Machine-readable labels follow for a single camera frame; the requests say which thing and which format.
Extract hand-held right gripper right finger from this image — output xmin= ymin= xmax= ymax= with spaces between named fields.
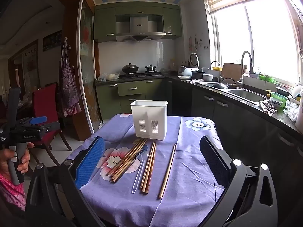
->
xmin=200 ymin=136 xmax=279 ymax=227

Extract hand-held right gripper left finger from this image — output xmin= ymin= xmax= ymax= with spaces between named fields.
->
xmin=25 ymin=136 xmax=107 ymax=227

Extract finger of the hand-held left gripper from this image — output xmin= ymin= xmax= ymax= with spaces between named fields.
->
xmin=15 ymin=116 xmax=47 ymax=126
xmin=24 ymin=121 xmax=61 ymax=136

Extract wooden chopstick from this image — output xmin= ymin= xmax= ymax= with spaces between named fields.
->
xmin=142 ymin=141 xmax=156 ymax=191
xmin=111 ymin=139 xmax=146 ymax=180
xmin=140 ymin=141 xmax=154 ymax=189
xmin=158 ymin=143 xmax=176 ymax=199
xmin=145 ymin=142 xmax=157 ymax=194
xmin=113 ymin=140 xmax=148 ymax=183
xmin=106 ymin=139 xmax=141 ymax=176
xmin=109 ymin=139 xmax=143 ymax=178

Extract clear handled fork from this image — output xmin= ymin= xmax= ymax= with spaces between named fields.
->
xmin=132 ymin=149 xmax=150 ymax=194

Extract white plastic utensil holder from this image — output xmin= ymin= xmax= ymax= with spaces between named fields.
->
xmin=130 ymin=100 xmax=168 ymax=140

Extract person's left forearm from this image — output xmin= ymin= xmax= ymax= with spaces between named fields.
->
xmin=0 ymin=170 xmax=26 ymax=212

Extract person's left hand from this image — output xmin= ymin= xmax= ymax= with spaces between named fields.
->
xmin=0 ymin=142 xmax=31 ymax=180

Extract red wooden chair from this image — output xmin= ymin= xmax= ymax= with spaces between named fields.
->
xmin=31 ymin=83 xmax=73 ymax=166

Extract purple floral tablecloth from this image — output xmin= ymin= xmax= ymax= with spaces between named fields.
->
xmin=65 ymin=113 xmax=233 ymax=227

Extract checked apron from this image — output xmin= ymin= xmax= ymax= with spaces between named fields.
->
xmin=59 ymin=37 xmax=82 ymax=117

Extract dark base cabinets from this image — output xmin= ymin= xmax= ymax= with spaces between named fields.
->
xmin=166 ymin=77 xmax=303 ymax=194

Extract green base cabinet with drawers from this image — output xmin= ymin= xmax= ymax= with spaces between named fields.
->
xmin=95 ymin=79 xmax=166 ymax=124

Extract steel double sink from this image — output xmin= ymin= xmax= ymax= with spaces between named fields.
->
xmin=199 ymin=82 xmax=268 ymax=105

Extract patterned dish rag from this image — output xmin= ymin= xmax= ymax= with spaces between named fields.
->
xmin=258 ymin=100 xmax=278 ymax=117

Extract white bags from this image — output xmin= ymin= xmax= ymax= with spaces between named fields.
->
xmin=98 ymin=73 xmax=120 ymax=81

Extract sliding glass door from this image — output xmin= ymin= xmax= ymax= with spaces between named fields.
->
xmin=77 ymin=0 xmax=105 ymax=135

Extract blue patterned bowl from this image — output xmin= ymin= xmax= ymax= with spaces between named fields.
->
xmin=270 ymin=97 xmax=284 ymax=109

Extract small steel faucet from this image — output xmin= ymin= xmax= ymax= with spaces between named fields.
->
xmin=211 ymin=61 xmax=223 ymax=83

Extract clear plastic bag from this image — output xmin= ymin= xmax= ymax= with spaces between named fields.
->
xmin=283 ymin=102 xmax=300 ymax=122

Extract wooden cutting board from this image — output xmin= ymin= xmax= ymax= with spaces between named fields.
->
xmin=221 ymin=63 xmax=248 ymax=81

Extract green plastic basin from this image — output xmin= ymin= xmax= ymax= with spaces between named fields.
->
xmin=270 ymin=92 xmax=289 ymax=107

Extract white rice cooker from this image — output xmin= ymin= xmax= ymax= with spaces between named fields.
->
xmin=178 ymin=53 xmax=200 ymax=77

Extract white plastic bottle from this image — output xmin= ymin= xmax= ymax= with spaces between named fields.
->
xmin=295 ymin=85 xmax=303 ymax=133

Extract small green bowl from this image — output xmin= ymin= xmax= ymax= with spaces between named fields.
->
xmin=258 ymin=73 xmax=275 ymax=83

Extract black wok with lid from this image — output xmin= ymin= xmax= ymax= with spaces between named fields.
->
xmin=122 ymin=63 xmax=140 ymax=74

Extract gas stove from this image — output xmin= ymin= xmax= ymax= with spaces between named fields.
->
xmin=119 ymin=72 xmax=164 ymax=79

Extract tall steel faucet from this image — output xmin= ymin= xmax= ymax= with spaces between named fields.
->
xmin=233 ymin=51 xmax=255 ymax=90

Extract window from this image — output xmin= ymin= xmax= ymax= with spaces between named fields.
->
xmin=211 ymin=0 xmax=303 ymax=84

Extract steel range hood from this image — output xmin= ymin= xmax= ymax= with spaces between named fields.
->
xmin=115 ymin=15 xmax=166 ymax=43

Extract dark wall picture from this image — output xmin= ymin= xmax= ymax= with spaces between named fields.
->
xmin=43 ymin=31 xmax=62 ymax=52

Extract green wall cabinets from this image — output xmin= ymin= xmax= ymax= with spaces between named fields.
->
xmin=93 ymin=3 xmax=183 ymax=42

